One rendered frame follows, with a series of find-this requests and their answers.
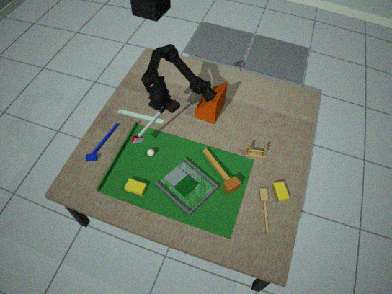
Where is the yellow rectangular block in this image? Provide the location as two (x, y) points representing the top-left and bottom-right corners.
(272, 181), (289, 202)
(124, 179), (147, 196)

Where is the wooden mallet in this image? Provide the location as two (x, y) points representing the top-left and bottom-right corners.
(202, 149), (241, 195)

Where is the blue golf putter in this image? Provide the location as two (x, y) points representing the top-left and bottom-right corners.
(86, 123), (118, 161)

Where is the white golf ball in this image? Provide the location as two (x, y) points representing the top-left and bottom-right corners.
(147, 148), (155, 156)

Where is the green flat mat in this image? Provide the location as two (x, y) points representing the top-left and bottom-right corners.
(99, 125), (254, 239)

